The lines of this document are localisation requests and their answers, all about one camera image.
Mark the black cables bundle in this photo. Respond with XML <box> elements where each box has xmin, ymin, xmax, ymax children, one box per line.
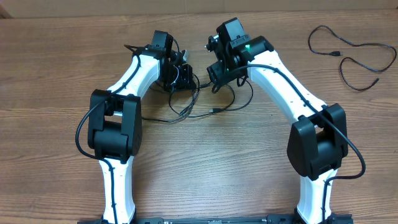
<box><xmin>142</xmin><ymin>73</ymin><xmax>254</xmax><ymax>124</ymax></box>

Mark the separated black usb cable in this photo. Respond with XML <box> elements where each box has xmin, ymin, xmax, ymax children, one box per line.
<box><xmin>307</xmin><ymin>25</ymin><xmax>398</xmax><ymax>92</ymax></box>

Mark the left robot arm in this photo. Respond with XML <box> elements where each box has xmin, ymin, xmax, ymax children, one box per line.
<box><xmin>85</xmin><ymin>30</ymin><xmax>198</xmax><ymax>223</ymax></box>

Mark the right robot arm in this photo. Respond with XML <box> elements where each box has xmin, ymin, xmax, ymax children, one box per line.
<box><xmin>206</xmin><ymin>17</ymin><xmax>353</xmax><ymax>223</ymax></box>

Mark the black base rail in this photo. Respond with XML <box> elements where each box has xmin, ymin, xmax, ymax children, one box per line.
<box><xmin>77</xmin><ymin>213</ymin><xmax>354</xmax><ymax>224</ymax></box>

